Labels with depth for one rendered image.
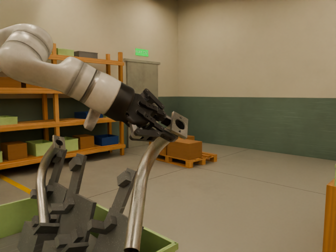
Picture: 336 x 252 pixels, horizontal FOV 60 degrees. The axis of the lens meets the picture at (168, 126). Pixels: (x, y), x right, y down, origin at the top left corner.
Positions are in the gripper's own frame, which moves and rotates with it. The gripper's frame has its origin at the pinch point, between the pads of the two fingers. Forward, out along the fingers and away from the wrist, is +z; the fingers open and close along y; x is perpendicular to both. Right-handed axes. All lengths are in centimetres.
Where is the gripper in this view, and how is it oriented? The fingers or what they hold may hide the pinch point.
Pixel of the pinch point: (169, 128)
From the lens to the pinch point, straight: 63.0
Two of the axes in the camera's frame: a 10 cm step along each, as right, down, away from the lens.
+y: 1.0, -7.4, 6.7
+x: -5.6, 5.1, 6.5
